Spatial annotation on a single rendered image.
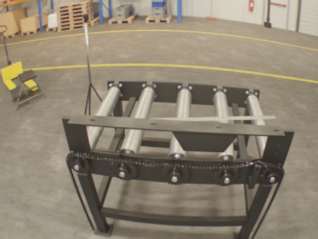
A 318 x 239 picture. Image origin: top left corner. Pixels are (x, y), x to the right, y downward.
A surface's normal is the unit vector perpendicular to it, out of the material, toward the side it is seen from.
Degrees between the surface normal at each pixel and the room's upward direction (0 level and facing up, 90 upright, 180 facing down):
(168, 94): 90
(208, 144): 90
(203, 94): 90
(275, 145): 90
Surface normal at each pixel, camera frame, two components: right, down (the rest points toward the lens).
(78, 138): -0.12, 0.55
